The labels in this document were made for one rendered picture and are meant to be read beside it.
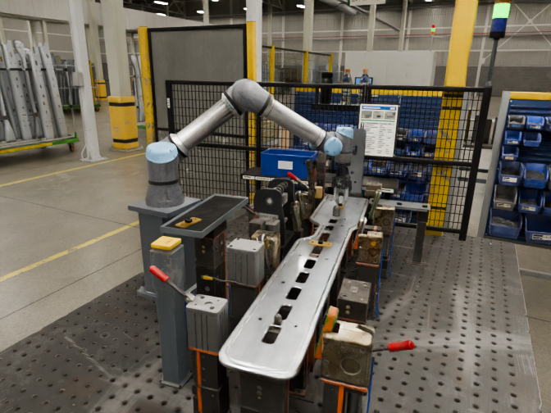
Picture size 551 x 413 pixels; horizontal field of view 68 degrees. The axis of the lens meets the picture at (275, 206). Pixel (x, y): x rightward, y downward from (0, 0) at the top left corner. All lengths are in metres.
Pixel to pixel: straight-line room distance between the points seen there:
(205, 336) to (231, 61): 2.97
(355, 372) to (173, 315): 0.53
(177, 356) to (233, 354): 0.35
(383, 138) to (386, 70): 5.79
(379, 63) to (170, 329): 7.36
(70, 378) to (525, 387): 1.39
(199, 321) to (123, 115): 8.11
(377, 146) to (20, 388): 1.96
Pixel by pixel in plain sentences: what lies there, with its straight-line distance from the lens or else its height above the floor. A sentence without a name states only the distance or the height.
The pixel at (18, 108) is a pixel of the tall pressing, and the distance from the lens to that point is 9.15.
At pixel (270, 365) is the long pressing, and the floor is 1.00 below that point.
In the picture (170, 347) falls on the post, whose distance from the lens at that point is 1.29.
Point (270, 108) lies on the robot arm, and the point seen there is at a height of 1.47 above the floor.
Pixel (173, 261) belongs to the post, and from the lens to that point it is 1.13.
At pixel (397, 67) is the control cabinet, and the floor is 1.73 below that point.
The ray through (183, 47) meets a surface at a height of 1.81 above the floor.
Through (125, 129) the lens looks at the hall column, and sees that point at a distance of 9.03.
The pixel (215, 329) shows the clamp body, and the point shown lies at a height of 1.01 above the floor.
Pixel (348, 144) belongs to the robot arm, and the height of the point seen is 1.31.
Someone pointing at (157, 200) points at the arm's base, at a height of 1.13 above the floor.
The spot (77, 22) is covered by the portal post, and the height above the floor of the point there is 2.36.
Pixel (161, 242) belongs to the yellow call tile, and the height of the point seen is 1.16.
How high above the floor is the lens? 1.60
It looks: 18 degrees down
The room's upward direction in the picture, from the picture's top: 1 degrees clockwise
